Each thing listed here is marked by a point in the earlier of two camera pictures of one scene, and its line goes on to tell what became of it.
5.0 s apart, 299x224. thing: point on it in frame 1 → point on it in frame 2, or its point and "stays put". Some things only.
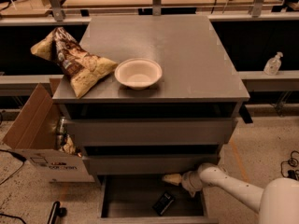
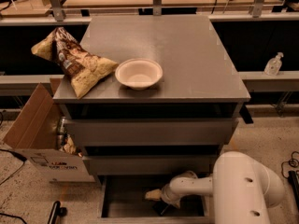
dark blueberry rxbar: [163, 203] stays put
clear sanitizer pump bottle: [272, 66] stays put
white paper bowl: [138, 74] stays put
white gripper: [189, 181] → [167, 192]
